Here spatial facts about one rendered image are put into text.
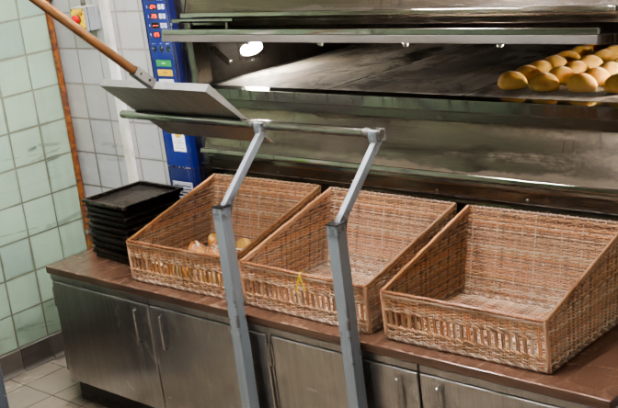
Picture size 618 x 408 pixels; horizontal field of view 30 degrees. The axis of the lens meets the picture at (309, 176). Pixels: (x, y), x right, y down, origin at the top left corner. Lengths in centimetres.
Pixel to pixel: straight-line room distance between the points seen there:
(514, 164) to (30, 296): 243
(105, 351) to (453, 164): 158
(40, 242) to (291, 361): 181
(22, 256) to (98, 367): 79
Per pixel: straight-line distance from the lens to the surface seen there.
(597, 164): 341
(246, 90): 425
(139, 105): 410
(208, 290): 394
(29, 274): 515
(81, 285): 445
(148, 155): 479
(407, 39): 350
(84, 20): 480
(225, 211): 359
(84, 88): 503
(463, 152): 366
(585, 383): 306
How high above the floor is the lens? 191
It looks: 14 degrees down
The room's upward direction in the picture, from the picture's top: 7 degrees counter-clockwise
